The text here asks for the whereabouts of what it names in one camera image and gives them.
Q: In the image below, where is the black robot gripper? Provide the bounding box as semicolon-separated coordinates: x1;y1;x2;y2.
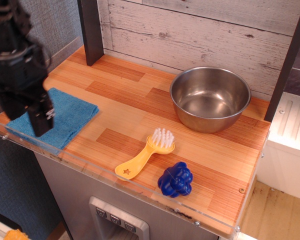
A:
0;14;56;137

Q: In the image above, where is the blue rag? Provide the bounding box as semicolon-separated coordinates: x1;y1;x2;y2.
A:
6;88;99;155

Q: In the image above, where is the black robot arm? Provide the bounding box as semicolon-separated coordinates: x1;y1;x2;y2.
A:
0;0;55;137

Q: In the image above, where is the silver metal pot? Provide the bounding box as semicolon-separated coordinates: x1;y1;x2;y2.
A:
169;67;252;133

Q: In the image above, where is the grey toy kitchen cabinet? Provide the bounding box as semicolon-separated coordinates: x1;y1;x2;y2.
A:
35;153;219;240

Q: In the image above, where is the orange object bottom left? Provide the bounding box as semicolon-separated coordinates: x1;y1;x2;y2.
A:
3;229;29;240

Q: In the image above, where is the silver dispenser panel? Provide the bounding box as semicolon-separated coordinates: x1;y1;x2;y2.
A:
89;196;150;240

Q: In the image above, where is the yellow scrub brush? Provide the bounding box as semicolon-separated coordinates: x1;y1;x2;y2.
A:
114;127;175;181

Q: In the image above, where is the blue plastic grape toy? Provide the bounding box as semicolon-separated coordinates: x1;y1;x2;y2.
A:
157;161;193;198

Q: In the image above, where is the clear acrylic edge guard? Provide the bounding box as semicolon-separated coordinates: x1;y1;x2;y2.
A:
0;123;240;240

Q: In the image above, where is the white toy sink unit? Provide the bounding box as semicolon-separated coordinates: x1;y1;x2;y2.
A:
256;92;300;198

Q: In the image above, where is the dark right shelf post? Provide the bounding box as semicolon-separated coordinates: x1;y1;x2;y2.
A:
264;17;300;122

